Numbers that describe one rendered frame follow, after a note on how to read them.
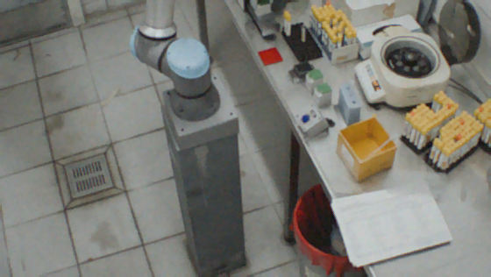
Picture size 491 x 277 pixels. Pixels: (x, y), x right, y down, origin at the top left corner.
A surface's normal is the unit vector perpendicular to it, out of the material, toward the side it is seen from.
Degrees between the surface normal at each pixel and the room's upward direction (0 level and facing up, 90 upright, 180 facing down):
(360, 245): 0
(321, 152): 0
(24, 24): 90
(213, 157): 90
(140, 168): 0
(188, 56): 8
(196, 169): 90
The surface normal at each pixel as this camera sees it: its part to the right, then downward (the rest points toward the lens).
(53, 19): 0.33, 0.73
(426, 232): -0.04, -0.62
